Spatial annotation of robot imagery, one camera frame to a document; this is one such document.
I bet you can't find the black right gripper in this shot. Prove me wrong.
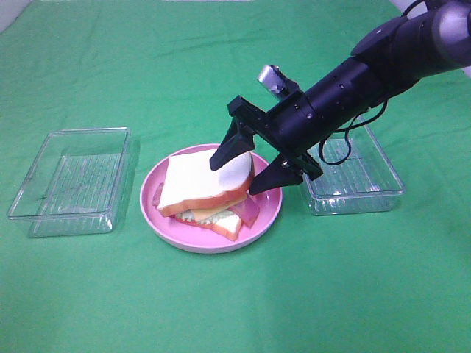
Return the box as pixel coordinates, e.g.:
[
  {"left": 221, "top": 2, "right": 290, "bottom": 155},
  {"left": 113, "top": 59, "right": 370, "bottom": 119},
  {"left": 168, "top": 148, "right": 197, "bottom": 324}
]
[{"left": 210, "top": 96, "right": 323, "bottom": 195}]

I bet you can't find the bacon strip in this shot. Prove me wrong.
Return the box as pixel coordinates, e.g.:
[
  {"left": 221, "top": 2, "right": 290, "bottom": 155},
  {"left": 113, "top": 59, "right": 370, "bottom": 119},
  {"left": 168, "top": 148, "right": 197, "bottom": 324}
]
[
  {"left": 228, "top": 196, "right": 260, "bottom": 228},
  {"left": 152, "top": 183, "right": 163, "bottom": 207}
]

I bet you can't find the bread slice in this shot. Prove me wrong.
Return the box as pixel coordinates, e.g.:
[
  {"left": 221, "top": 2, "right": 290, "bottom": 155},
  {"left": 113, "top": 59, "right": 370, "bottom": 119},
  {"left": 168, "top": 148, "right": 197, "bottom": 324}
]
[
  {"left": 172, "top": 215, "right": 243, "bottom": 241},
  {"left": 157, "top": 149, "right": 255, "bottom": 217}
]

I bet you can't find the yellow cheese slice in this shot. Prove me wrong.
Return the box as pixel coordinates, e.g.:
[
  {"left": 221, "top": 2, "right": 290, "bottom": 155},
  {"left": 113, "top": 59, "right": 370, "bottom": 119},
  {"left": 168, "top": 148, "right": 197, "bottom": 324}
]
[{"left": 191, "top": 204, "right": 236, "bottom": 223}]

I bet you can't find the green lettuce leaf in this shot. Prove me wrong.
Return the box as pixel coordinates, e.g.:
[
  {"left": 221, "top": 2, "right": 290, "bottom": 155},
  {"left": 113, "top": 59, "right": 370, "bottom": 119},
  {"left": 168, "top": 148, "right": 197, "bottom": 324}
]
[{"left": 175, "top": 210, "right": 233, "bottom": 224}]

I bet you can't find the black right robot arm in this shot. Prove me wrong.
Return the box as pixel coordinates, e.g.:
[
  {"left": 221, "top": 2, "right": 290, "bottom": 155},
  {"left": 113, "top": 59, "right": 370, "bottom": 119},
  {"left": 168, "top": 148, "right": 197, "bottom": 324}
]
[{"left": 210, "top": 1, "right": 470, "bottom": 195}]

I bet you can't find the right clear plastic container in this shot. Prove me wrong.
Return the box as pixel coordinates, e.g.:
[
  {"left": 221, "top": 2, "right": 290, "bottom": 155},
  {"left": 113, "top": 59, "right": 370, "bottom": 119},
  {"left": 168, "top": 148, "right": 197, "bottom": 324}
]
[{"left": 300, "top": 125, "right": 405, "bottom": 215}]

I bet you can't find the clear plastic container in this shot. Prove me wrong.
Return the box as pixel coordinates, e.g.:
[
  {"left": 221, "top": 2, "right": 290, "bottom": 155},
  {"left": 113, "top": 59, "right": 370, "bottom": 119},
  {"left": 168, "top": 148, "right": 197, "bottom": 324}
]
[
  {"left": 300, "top": 125, "right": 405, "bottom": 215},
  {"left": 7, "top": 127, "right": 131, "bottom": 238}
]

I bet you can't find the pink round plate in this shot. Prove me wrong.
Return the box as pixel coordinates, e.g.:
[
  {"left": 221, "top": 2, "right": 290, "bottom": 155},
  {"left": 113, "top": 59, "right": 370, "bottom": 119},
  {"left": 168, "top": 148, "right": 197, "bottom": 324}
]
[{"left": 140, "top": 157, "right": 283, "bottom": 254}]

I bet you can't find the green tablecloth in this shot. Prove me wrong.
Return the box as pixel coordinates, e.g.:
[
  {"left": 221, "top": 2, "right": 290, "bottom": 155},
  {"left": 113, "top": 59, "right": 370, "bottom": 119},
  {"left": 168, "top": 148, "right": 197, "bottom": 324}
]
[{"left": 1, "top": 1, "right": 470, "bottom": 352}]

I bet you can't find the left clear plastic container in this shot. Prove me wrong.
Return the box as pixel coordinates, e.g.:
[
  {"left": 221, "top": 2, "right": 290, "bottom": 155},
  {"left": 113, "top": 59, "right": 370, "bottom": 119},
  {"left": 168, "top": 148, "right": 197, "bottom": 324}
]
[{"left": 7, "top": 127, "right": 131, "bottom": 238}]

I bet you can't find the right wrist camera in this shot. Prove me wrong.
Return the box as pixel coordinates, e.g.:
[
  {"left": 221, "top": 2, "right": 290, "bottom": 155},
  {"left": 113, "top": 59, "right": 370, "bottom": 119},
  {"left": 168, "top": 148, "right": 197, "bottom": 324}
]
[{"left": 258, "top": 65, "right": 300, "bottom": 101}]

